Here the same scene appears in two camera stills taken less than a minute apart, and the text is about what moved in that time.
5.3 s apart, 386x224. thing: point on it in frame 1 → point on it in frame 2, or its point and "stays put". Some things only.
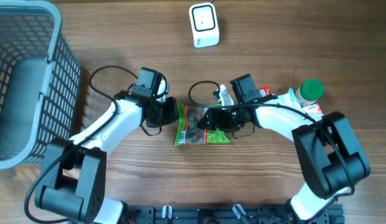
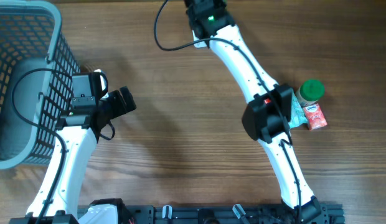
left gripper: x=172 y=116 → x=116 y=97
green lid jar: x=309 y=92 stays put
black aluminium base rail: x=228 y=214 stays put
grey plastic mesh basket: x=37 y=82 stays put
